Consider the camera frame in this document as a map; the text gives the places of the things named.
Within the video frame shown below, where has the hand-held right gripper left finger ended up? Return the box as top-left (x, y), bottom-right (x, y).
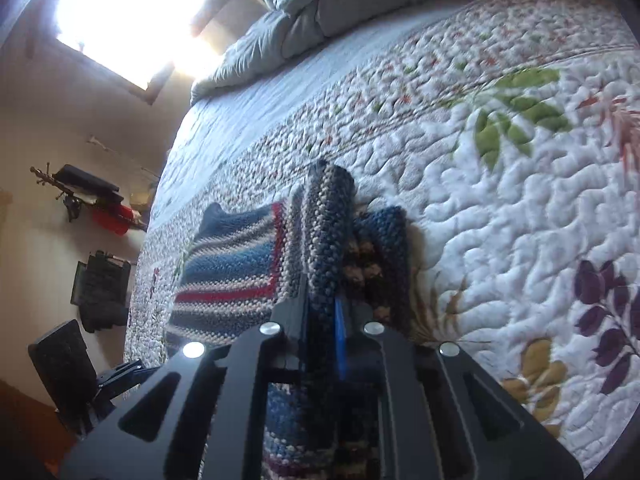
top-left (59, 274), bottom-right (311, 480)

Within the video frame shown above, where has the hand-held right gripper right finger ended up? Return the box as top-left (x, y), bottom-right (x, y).
top-left (334, 297), bottom-right (586, 480)

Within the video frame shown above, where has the blue red striped knit sock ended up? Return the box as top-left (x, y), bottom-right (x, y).
top-left (165, 160), bottom-right (358, 480)

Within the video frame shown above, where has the black metal-leg chair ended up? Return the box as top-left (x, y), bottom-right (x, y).
top-left (70, 250), bottom-right (133, 333)

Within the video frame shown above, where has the white floral quilt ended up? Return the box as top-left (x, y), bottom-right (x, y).
top-left (122, 0), bottom-right (640, 466)

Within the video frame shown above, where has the red cloth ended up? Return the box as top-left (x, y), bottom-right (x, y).
top-left (90, 203), bottom-right (148, 236)

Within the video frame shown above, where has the black fabric chair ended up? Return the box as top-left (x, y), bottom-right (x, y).
top-left (27, 319), bottom-right (156, 436)

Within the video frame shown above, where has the dark wooden coat rack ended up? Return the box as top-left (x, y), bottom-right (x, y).
top-left (30, 162), bottom-right (151, 233)

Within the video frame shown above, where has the grey comforter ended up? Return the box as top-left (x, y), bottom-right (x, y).
top-left (190, 0), bottom-right (591, 106)

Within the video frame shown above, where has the bright window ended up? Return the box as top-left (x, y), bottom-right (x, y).
top-left (50, 0), bottom-right (241, 106)

